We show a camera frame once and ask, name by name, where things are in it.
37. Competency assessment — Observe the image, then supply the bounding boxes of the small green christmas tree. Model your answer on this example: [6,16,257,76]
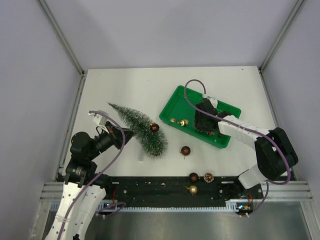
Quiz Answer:
[108,102,168,158]

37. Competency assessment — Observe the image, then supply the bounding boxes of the small gold pine cone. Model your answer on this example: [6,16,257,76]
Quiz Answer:
[177,119,189,127]

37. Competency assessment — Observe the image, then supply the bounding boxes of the green plastic tray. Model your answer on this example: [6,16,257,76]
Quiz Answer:
[159,85,242,149]

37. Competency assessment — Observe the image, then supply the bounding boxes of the pine cone pair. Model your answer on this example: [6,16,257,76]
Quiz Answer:
[203,172,214,183]

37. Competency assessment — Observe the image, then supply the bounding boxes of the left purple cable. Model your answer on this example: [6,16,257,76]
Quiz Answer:
[54,109,126,240]

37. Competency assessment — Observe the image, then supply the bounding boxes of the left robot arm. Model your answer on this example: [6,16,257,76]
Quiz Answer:
[45,120,134,240]

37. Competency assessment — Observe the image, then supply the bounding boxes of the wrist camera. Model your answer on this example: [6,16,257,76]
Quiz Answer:
[202,94,219,108]
[88,110,109,127]

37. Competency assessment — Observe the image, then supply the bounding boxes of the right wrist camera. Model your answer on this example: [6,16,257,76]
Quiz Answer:
[202,94,219,108]

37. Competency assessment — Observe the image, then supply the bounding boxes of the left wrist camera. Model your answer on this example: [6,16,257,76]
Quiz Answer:
[88,110,109,127]

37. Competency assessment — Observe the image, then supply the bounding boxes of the purple cable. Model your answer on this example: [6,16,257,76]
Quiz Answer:
[184,79,293,218]
[54,109,126,240]

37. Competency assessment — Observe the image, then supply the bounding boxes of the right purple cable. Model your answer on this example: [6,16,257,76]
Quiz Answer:
[184,79,293,218]

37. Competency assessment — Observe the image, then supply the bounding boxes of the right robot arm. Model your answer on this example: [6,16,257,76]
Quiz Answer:
[193,98,299,198]

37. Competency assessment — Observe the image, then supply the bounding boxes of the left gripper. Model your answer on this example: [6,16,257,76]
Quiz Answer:
[87,120,137,160]

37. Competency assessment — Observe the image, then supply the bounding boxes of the dark brown small bauble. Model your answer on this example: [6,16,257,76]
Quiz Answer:
[149,122,160,133]

